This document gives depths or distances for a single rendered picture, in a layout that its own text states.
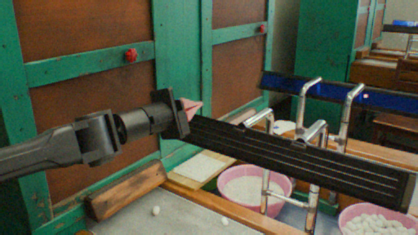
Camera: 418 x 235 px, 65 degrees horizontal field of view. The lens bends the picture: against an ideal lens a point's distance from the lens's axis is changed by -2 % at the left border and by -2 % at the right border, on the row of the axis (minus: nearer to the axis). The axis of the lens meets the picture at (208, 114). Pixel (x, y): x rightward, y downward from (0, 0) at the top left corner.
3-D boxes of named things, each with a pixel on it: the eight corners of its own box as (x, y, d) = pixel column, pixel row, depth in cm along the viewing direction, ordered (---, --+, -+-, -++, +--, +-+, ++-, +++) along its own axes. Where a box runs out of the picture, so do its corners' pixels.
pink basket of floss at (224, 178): (300, 225, 113) (303, 201, 109) (222, 232, 110) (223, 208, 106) (277, 183, 137) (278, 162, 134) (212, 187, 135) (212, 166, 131)
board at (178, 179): (194, 192, 116) (194, 188, 115) (162, 178, 124) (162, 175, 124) (242, 155, 141) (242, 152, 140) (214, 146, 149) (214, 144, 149)
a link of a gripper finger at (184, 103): (196, 125, 76) (162, 137, 69) (188, 95, 75) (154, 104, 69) (216, 123, 71) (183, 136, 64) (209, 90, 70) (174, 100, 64)
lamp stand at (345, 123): (335, 217, 116) (356, 96, 100) (283, 197, 127) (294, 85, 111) (349, 192, 131) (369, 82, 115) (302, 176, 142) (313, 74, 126)
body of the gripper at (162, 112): (168, 137, 70) (139, 148, 65) (156, 90, 69) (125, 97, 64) (188, 136, 65) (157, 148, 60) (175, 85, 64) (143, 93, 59)
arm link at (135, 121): (125, 146, 57) (116, 113, 56) (107, 147, 62) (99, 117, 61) (157, 135, 61) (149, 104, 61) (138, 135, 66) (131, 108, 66)
